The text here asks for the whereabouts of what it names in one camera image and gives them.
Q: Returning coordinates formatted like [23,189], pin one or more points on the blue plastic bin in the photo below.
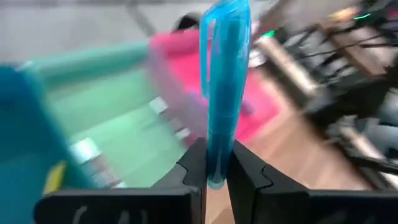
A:
[21,140]

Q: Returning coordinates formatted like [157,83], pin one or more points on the teal plastic bin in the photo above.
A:
[118,109]

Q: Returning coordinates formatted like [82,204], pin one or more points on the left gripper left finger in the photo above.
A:
[124,208]

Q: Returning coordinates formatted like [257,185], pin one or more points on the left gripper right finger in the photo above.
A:
[311,208]

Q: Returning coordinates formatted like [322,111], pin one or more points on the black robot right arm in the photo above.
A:
[342,102]

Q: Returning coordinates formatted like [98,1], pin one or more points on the blue highlighter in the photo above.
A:
[225,93]

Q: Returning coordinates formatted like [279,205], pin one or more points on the pink plastic bin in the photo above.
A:
[186,62]

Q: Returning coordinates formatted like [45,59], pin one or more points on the maroon white marker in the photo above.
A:
[105,179]

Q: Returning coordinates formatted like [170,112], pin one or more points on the black white marker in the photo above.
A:
[169,119]
[87,154]

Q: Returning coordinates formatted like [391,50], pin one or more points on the yellow highlighter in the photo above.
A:
[55,179]

